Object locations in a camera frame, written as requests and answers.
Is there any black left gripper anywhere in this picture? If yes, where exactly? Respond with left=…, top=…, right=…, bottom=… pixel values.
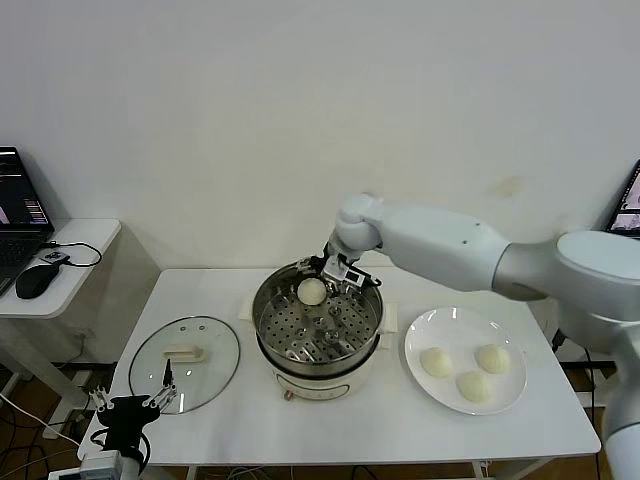
left=88, top=357, right=178, bottom=459

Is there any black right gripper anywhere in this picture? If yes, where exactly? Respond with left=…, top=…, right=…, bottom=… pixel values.
left=293, top=242, right=361, bottom=304

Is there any white steamed baozi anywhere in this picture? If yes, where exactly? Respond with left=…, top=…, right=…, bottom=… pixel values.
left=454, top=369, right=496, bottom=404
left=297, top=278, right=328, bottom=306
left=474, top=344, right=512, bottom=375
left=418, top=347, right=455, bottom=379

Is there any glass lid with cream handle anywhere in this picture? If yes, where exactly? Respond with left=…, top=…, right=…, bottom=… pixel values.
left=128, top=315, right=242, bottom=416

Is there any steel perforated steamer basket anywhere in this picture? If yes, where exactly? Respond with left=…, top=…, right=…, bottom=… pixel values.
left=251, top=258, right=385, bottom=365

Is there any white electric cooker pot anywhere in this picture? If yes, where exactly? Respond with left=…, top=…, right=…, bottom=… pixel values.
left=239, top=294, right=400, bottom=402

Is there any black computer mouse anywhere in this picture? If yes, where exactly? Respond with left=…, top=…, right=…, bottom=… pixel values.
left=15, top=264, right=57, bottom=300

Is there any white round plate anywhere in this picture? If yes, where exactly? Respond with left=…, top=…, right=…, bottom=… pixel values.
left=403, top=307, right=528, bottom=415

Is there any black laptop with dark screen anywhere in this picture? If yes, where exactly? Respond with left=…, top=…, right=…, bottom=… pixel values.
left=0, top=146, right=56, bottom=296

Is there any black laptop with pale screen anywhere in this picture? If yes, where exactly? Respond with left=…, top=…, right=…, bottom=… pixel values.
left=604, top=159, right=640, bottom=234

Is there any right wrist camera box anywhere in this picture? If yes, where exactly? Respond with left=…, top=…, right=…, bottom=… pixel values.
left=321, top=259, right=382, bottom=290

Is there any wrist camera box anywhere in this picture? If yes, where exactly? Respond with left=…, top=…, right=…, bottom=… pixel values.
left=321, top=259, right=382, bottom=290
left=48, top=451, right=125, bottom=480

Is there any white wall outlet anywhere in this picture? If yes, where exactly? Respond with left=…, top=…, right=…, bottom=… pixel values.
left=66, top=324, right=96, bottom=346

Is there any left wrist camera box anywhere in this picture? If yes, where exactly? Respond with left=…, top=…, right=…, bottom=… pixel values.
left=48, top=451, right=125, bottom=480

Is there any white floor cable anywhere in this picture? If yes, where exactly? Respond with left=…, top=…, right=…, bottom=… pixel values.
left=0, top=393, right=81, bottom=446

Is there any thin black looped cable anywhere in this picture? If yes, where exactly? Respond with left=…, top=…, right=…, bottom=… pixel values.
left=44, top=241, right=104, bottom=270

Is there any black cable with adapter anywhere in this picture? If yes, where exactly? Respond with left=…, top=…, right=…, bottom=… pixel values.
left=550, top=327, right=596, bottom=411

